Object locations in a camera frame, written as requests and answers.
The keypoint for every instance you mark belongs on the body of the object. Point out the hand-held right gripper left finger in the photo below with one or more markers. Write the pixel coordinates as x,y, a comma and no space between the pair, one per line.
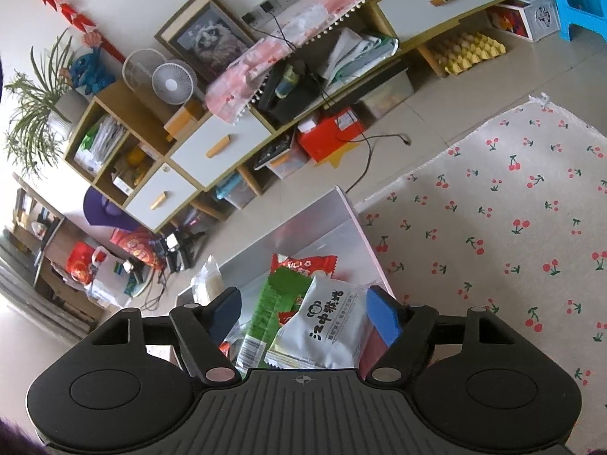
227,315

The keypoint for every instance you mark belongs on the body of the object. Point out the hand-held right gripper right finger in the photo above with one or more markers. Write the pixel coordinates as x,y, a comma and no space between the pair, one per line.
381,315

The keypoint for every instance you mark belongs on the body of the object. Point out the clear white snack packet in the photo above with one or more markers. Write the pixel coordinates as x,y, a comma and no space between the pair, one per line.
208,279

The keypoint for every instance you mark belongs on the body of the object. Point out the green snack packet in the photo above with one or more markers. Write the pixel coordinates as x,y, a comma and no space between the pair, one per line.
270,308

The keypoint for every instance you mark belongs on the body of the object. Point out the white monkey print snack packet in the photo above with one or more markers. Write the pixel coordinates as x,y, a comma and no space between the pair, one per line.
327,327

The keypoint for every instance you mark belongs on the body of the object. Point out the red snack packet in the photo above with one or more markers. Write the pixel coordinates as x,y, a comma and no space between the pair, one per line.
303,265

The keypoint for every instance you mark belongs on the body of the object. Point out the pink cardboard box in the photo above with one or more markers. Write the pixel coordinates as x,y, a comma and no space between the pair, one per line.
332,227

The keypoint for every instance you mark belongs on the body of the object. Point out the black devices on floor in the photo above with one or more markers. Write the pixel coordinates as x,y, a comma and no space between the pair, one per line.
180,249

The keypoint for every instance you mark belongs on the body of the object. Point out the red printed bag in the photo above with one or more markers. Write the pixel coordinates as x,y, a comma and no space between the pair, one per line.
137,246

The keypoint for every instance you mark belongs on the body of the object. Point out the clear bin with blue lid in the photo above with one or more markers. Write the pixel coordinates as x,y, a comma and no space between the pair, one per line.
234,192

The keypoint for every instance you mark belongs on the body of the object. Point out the red and white plastic bag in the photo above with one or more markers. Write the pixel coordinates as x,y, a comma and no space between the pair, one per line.
85,263

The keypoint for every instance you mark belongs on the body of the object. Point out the purple cap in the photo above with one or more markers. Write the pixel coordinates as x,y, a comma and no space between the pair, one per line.
104,208

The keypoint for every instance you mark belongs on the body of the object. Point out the clear bin with orange contents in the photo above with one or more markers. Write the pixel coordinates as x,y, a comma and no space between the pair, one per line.
284,161

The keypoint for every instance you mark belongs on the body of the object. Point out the long wooden sideboard cabinet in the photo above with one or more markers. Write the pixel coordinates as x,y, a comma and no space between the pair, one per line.
213,147

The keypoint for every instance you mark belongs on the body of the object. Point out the red cardboard box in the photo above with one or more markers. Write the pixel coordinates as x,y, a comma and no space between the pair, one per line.
332,135

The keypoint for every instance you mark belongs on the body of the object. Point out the large clear storage bin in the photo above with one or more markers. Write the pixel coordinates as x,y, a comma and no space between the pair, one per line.
386,95

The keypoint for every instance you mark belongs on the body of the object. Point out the black bag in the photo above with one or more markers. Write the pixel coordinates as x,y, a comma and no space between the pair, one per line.
289,95

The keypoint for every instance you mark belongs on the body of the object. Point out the white desk fan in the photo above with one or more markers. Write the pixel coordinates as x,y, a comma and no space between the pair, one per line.
174,81
137,66

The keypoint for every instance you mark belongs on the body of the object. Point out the pink cherry print cloth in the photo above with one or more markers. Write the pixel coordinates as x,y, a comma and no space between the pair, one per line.
246,76

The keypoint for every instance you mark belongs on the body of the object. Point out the purple fuzzy garment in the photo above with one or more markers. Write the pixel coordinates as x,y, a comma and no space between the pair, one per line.
14,438

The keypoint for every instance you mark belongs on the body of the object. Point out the folded pale cloth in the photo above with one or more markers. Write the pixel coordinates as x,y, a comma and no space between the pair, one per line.
360,52

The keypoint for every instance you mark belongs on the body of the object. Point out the yellow egg tray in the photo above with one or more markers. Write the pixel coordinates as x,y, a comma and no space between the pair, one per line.
467,52

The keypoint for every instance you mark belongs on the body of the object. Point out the blue plush toy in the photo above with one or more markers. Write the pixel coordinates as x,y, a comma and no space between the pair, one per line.
92,73

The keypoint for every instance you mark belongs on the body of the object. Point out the framed cat picture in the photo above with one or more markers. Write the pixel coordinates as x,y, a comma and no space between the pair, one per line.
208,38

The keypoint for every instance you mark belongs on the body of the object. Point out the potted green plant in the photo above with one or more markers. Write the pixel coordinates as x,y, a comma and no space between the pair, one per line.
38,104

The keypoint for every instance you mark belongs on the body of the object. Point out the white printed crate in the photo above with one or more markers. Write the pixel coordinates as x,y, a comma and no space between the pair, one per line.
526,14

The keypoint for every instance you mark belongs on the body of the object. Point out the red hanging decoration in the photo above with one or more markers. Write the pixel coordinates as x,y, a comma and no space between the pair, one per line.
71,12

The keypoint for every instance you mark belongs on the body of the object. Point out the blue plastic stool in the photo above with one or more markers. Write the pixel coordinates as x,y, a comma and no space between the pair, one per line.
578,0

